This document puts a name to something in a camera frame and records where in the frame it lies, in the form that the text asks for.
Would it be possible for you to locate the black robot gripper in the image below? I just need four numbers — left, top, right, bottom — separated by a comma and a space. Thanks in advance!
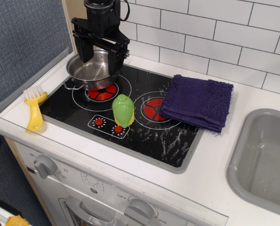
72, 0, 130, 74

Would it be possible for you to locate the purple cloth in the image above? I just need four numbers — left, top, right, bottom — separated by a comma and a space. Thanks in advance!
160, 74, 234, 134

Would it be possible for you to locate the stainless steel pot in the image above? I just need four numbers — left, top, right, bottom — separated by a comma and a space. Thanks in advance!
63, 49, 119, 90

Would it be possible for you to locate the light wooden side panel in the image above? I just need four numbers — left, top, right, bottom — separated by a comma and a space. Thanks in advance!
61, 0, 87, 54

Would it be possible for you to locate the green yellow toy corn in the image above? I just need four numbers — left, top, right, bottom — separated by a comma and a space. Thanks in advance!
112, 94, 135, 128

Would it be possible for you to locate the yellow white scrub brush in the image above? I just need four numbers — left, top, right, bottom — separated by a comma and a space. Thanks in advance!
23, 86, 48, 132

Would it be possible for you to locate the grey left oven knob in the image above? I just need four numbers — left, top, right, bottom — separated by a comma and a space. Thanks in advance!
34, 155, 57, 179

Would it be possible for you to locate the grey oven knob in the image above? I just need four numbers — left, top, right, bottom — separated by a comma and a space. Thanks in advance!
124, 199, 154, 222
34, 155, 57, 179

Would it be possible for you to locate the grey right oven knob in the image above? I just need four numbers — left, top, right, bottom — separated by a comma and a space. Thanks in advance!
124, 199, 154, 222

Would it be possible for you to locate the yellow object bottom left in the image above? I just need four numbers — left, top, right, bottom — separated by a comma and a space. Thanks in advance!
5, 215, 30, 226

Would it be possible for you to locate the grey sink basin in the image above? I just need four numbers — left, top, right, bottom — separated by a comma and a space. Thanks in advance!
227, 109, 280, 215

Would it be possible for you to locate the grey oven door handle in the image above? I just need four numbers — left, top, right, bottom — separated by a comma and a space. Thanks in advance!
65, 196, 126, 226

